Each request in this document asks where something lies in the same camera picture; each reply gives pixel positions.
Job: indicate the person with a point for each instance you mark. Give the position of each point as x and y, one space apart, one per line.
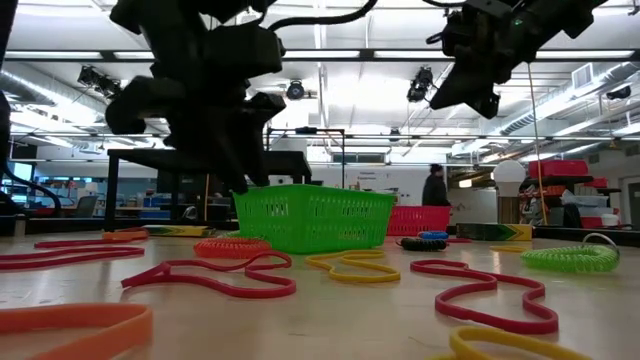
435 192

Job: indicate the orange rubber band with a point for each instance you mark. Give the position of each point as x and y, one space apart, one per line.
142 325
125 235

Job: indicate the red rubber band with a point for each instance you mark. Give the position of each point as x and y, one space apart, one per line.
142 278
438 304
457 241
136 251
60 244

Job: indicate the small red storage bin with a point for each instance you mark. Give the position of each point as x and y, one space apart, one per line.
596 183

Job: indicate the Crayola crayon box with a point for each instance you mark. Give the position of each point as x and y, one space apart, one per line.
175 231
492 232

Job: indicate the grey office chair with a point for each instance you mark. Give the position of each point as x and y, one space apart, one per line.
86 206

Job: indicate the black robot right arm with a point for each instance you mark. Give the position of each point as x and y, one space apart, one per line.
565 15

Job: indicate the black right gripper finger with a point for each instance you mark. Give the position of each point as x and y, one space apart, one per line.
457 85
487 102

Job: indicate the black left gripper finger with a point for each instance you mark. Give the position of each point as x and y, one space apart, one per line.
261 165
220 150

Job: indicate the table lamp with white bulb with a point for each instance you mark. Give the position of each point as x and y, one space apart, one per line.
509 175

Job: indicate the white plastic container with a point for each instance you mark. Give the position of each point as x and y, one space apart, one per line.
585 200

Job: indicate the black metal riser shelf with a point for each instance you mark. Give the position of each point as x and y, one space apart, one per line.
135 159

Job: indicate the green plastic basket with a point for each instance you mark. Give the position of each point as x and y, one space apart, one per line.
310 220

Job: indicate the overhead LED light bar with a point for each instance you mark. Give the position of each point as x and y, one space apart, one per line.
365 55

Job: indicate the black ceiling track light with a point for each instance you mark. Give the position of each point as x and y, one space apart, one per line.
95 79

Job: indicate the red plastic basket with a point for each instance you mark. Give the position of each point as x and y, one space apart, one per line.
420 220

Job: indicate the blue and black bands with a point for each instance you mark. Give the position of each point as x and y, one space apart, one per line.
422 244

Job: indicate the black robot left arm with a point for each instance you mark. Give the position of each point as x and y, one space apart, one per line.
175 12

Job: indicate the round black ceiling spotlight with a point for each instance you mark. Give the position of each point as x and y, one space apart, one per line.
295 91

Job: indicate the large red storage bin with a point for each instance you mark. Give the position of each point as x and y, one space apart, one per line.
557 169

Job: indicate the lit computer monitor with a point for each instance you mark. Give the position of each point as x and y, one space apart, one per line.
20 172

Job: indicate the white ceiling vent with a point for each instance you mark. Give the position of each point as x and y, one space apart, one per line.
582 76

